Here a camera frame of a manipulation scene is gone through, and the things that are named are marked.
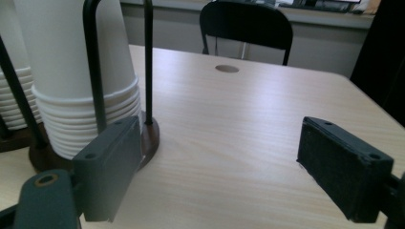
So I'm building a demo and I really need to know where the dark flat object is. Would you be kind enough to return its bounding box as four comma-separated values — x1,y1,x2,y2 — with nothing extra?
276,0,362,14

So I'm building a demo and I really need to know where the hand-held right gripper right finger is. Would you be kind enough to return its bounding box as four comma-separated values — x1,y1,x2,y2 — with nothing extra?
296,115,394,223

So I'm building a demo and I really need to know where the round table cable grommet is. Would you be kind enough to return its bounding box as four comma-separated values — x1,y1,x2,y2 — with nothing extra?
215,64,240,73

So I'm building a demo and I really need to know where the black folding chair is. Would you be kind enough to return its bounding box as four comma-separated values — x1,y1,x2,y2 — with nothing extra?
199,0,294,67

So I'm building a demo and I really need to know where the dark wire cup holder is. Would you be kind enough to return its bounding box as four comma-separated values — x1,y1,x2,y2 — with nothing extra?
0,0,160,175

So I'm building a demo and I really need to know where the dark curtain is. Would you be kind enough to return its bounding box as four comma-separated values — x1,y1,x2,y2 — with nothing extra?
349,0,405,128

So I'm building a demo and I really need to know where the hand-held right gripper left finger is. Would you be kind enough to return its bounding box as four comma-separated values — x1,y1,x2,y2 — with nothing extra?
72,115,143,222

